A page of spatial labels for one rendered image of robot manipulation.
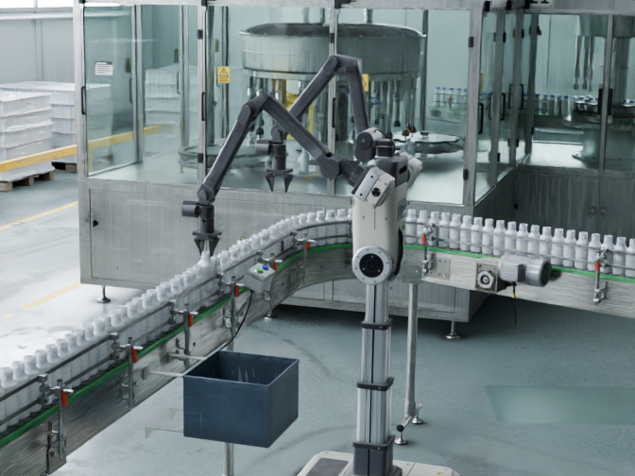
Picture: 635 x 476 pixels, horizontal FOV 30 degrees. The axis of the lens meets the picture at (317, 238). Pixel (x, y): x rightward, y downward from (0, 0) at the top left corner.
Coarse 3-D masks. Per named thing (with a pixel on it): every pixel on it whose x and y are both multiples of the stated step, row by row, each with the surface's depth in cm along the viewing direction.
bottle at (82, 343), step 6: (78, 330) 377; (84, 330) 375; (78, 336) 374; (84, 336) 375; (78, 342) 374; (84, 342) 374; (84, 348) 374; (84, 354) 374; (84, 360) 375; (84, 366) 375; (84, 378) 376
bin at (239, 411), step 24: (168, 360) 428; (216, 360) 427; (240, 360) 426; (264, 360) 423; (288, 360) 420; (192, 384) 399; (216, 384) 396; (240, 384) 393; (264, 384) 391; (288, 384) 410; (192, 408) 401; (216, 408) 398; (240, 408) 395; (264, 408) 392; (288, 408) 412; (192, 432) 403; (216, 432) 400; (240, 432) 397; (264, 432) 394
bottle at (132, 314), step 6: (132, 306) 406; (132, 312) 407; (132, 318) 406; (138, 318) 407; (138, 324) 408; (132, 330) 407; (138, 330) 408; (132, 336) 407; (138, 336) 409; (138, 342) 409
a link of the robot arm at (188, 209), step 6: (204, 192) 457; (198, 198) 458; (204, 198) 458; (186, 204) 464; (192, 204) 463; (204, 204) 459; (186, 210) 463; (192, 210) 462; (186, 216) 466; (192, 216) 464
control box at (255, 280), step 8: (256, 264) 485; (248, 272) 476; (256, 272) 477; (264, 272) 480; (272, 272) 484; (248, 280) 477; (256, 280) 475; (264, 280) 476; (256, 288) 476; (264, 288) 481; (240, 312) 487; (240, 328) 484
